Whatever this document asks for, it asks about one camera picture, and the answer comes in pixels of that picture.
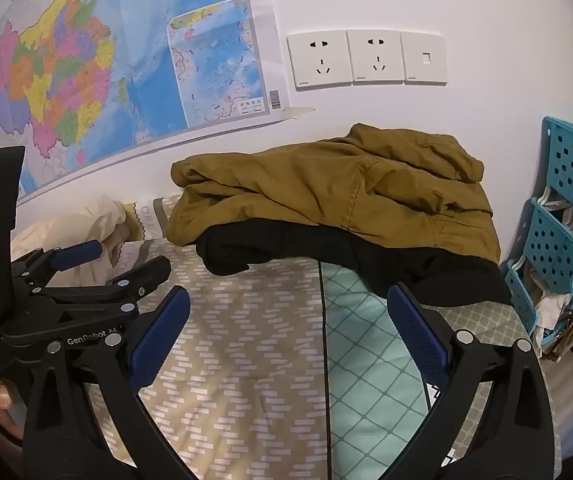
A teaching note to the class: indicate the colourful wall map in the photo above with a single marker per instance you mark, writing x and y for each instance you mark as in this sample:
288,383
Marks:
116,60

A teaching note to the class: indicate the blue plastic basket rack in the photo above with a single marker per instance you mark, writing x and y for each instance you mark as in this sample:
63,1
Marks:
571,320

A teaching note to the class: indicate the black garment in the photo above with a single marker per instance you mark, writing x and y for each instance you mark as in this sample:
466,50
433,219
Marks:
366,255

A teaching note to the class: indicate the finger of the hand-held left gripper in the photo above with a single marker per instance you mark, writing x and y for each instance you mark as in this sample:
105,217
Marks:
151,270
76,252

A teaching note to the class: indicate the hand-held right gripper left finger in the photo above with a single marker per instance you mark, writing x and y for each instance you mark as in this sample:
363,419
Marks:
161,340

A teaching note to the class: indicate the white wall socket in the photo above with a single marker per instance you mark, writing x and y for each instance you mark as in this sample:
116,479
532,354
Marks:
376,56
320,60

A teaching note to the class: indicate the cream cloth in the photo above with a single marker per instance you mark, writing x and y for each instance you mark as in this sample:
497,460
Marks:
66,230

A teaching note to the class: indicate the mustard brown pants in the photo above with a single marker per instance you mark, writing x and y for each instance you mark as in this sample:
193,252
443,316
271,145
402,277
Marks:
326,185

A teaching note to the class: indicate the white wall data plate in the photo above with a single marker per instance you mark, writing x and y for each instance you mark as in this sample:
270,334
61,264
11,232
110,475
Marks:
424,57

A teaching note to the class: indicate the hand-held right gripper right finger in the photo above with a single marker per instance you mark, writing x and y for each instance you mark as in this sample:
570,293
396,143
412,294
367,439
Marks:
416,330

